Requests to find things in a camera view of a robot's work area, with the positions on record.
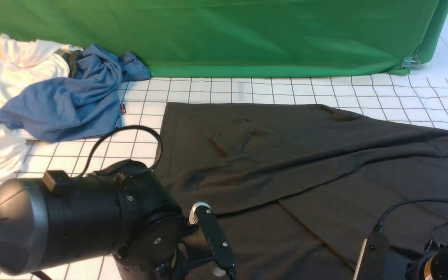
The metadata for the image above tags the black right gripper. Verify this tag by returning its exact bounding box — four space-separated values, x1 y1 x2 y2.
407 239 448 280

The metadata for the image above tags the white crumpled garment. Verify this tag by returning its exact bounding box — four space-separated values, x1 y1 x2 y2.
0 34 82 179

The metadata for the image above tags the gray long-sleeve top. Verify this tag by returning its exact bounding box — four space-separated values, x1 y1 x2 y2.
155 103 448 280

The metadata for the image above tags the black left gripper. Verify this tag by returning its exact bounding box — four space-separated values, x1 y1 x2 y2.
113 249 193 280

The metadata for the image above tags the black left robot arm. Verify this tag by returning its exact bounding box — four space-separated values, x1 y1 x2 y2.
0 159 186 275

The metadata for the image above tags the green backdrop cloth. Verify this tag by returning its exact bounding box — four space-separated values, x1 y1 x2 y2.
0 0 448 78

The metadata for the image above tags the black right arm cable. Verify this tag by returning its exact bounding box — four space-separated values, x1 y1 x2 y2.
372 198 448 249

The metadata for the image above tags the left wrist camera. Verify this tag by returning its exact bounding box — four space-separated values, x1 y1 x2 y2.
185 202 237 280

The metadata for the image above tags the blue crumpled shirt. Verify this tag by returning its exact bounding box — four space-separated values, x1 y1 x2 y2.
0 44 151 142

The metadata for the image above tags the silver binder clip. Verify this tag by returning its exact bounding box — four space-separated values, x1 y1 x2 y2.
401 55 421 70

